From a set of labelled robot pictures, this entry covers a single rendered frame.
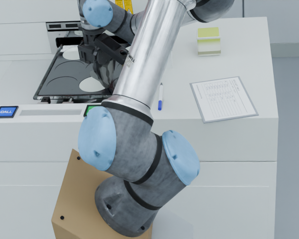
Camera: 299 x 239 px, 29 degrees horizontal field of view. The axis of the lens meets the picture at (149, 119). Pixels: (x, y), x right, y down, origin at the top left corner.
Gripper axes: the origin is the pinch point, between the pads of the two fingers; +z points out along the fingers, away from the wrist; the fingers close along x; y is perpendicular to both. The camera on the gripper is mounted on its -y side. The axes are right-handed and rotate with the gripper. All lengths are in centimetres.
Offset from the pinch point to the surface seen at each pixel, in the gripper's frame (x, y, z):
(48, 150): 30.2, -2.3, 5.2
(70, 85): 4.4, 12.8, 1.3
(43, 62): -11.8, 44.5, 9.2
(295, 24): -197, 28, 69
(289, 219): -62, -35, 91
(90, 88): 3.0, 5.3, 1.2
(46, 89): 10.4, 17.9, 1.2
